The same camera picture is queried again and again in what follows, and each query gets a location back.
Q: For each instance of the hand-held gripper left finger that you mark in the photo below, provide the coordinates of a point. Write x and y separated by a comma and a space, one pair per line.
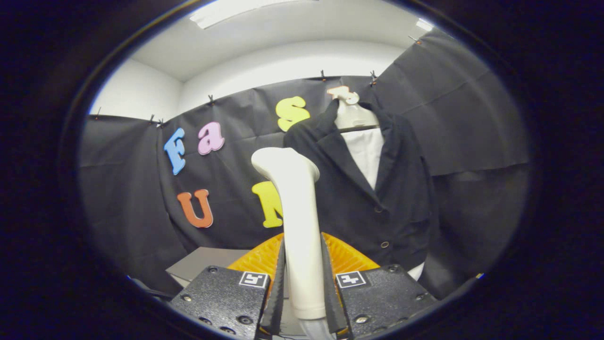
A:
278, 293

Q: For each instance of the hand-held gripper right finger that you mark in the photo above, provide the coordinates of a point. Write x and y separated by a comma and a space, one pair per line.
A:
329, 293

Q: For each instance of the white garment steamer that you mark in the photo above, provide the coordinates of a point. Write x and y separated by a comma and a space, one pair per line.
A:
299, 226

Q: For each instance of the black jacket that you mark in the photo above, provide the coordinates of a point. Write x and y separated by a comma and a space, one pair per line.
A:
358, 208

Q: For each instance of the grey drawer cabinet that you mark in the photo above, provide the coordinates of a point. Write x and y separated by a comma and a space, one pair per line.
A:
203, 264

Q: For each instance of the black backdrop cloth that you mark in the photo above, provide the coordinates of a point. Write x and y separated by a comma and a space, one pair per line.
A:
472, 118

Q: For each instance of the small ceiling light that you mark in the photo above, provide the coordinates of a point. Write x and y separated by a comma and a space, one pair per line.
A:
424, 24

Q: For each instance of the large ceiling light panel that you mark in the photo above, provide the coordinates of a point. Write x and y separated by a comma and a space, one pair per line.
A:
226, 12

